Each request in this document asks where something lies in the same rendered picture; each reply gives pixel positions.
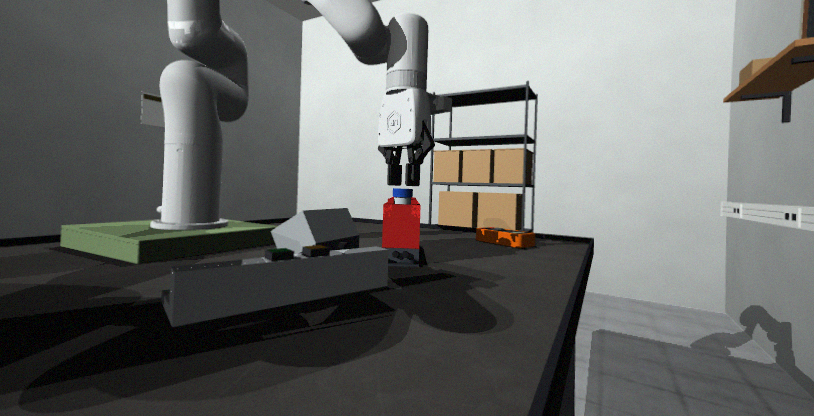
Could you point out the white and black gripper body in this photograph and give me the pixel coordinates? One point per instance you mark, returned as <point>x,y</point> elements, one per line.
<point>401,114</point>

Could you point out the black table edge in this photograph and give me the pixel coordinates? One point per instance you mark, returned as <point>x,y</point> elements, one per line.
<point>542,401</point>

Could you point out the blue round cap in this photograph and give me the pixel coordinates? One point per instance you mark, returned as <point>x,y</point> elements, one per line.
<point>402,192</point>

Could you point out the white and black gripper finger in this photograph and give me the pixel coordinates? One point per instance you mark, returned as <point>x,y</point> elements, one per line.
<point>394,174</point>
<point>412,172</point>

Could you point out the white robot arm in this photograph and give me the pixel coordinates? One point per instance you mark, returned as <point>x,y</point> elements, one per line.
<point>193,93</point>

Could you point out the orange digital multimeter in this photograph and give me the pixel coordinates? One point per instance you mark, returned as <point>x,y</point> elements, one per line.
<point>506,237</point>

